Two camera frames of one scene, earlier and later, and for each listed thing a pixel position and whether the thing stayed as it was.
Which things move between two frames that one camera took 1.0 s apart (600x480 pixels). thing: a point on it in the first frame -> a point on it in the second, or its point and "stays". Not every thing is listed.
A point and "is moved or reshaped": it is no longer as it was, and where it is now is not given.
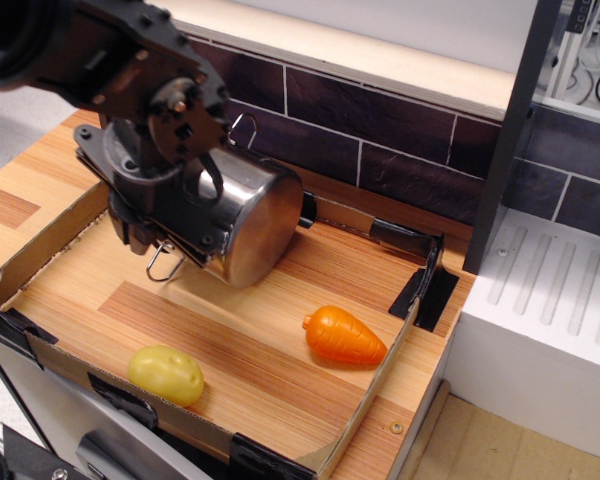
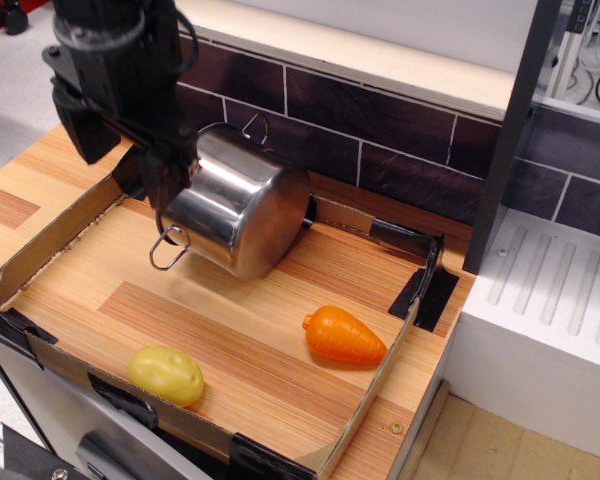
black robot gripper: (142, 161) -> (127, 63)
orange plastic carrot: (338, 336) stays
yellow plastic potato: (167, 373) stays
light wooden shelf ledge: (303, 45) stays
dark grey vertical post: (513, 130) stays
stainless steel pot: (261, 197) is moved or reshaped
